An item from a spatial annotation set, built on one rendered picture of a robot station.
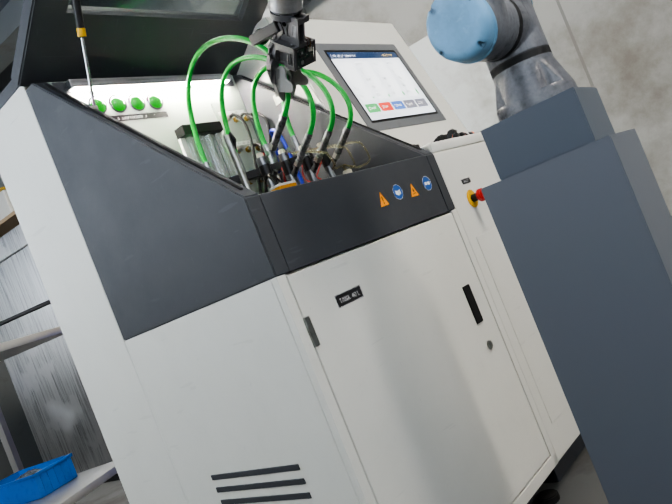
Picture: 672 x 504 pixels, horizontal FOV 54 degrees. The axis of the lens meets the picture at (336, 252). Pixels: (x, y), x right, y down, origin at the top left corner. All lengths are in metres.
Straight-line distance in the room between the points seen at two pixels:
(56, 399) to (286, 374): 3.75
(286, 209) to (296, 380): 0.33
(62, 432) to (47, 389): 0.31
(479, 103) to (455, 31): 2.49
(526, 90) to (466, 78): 2.46
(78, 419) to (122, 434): 2.97
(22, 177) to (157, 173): 0.57
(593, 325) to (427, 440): 0.44
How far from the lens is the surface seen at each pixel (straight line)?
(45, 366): 4.94
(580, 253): 1.22
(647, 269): 1.20
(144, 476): 1.86
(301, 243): 1.31
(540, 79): 1.27
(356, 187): 1.49
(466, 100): 3.69
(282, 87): 1.58
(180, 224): 1.41
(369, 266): 1.43
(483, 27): 1.16
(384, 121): 2.15
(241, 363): 1.38
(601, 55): 3.74
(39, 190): 1.86
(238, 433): 1.48
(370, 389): 1.35
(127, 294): 1.63
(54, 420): 5.07
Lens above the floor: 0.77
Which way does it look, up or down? 1 degrees up
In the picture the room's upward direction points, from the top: 22 degrees counter-clockwise
